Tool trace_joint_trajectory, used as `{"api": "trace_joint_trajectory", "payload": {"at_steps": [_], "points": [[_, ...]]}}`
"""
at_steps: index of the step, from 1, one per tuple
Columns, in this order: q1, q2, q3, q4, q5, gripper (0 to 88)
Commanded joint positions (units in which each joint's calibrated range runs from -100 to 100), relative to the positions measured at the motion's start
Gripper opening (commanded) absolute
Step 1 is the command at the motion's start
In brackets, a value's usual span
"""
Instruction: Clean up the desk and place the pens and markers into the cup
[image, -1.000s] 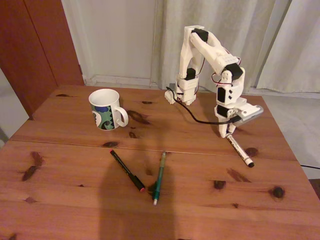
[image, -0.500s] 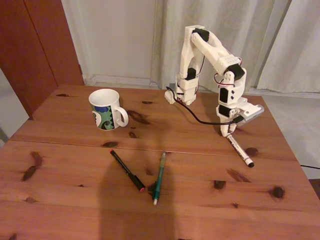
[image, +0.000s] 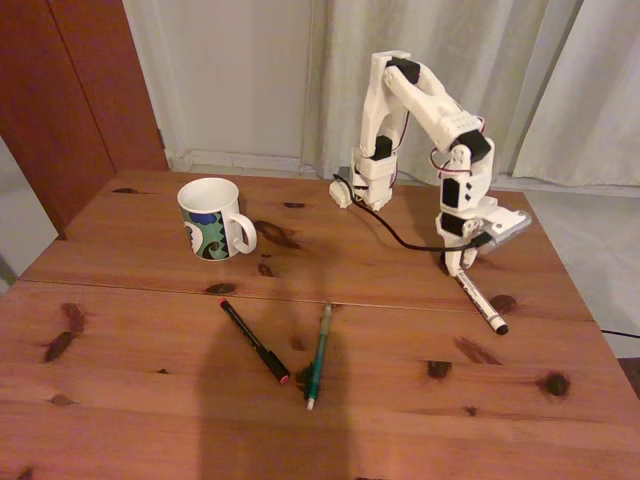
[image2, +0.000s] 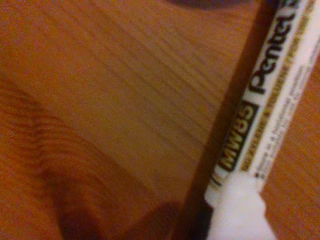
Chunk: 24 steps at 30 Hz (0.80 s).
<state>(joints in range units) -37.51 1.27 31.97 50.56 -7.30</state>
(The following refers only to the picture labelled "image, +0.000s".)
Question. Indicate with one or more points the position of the white marker black caps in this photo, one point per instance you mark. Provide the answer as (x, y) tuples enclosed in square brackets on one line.
[(482, 305)]

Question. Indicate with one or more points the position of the green translucent pen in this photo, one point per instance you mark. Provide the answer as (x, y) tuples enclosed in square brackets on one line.
[(321, 347)]

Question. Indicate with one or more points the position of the black pen red ends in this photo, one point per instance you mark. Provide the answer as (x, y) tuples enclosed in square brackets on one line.
[(252, 340)]

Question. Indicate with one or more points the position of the white curtain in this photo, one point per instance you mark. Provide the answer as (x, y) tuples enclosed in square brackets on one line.
[(590, 100), (500, 60)]

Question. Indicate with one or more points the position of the dark brown furniture piece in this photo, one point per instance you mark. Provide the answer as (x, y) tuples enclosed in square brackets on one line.
[(631, 377)]

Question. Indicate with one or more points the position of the white mug green blue pattern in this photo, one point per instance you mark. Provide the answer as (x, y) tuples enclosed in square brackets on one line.
[(210, 227)]

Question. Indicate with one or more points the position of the brown wooden door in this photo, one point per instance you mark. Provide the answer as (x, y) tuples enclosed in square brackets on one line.
[(65, 100)]

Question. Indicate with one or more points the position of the silver camera box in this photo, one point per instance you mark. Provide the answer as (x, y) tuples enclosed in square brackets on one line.
[(507, 230)]

